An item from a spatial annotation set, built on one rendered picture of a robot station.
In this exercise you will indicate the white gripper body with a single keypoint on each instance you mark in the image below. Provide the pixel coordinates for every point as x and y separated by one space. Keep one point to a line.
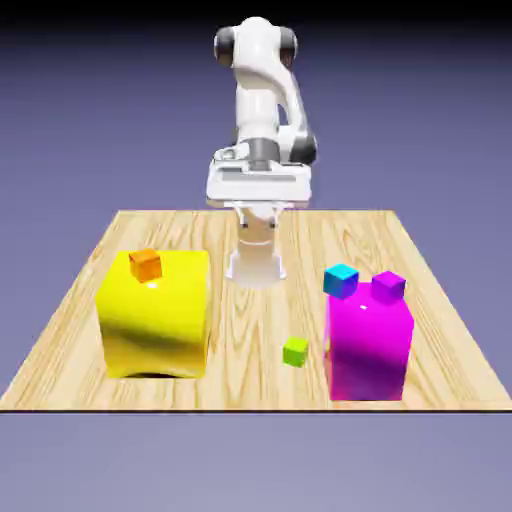
258 188

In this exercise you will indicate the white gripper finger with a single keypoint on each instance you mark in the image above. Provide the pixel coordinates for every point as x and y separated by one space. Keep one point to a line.
273 216
242 216

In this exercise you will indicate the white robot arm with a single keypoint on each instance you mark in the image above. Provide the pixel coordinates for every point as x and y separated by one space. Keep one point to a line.
256 72

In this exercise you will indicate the small cyan cube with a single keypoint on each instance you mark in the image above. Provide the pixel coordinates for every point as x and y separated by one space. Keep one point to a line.
340 280

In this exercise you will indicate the small orange cube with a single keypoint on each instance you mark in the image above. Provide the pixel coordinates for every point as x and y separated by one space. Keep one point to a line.
146 266

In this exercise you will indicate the small purple cube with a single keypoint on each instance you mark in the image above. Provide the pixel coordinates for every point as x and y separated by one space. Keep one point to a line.
388 287

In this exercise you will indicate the small green cube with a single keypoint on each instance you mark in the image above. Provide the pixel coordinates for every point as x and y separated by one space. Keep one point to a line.
295 352

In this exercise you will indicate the large yellow box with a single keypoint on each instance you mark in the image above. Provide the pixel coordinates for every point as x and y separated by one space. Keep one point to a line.
154 320

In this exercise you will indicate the large magenta box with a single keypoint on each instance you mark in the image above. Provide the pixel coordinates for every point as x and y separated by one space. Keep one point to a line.
368 348

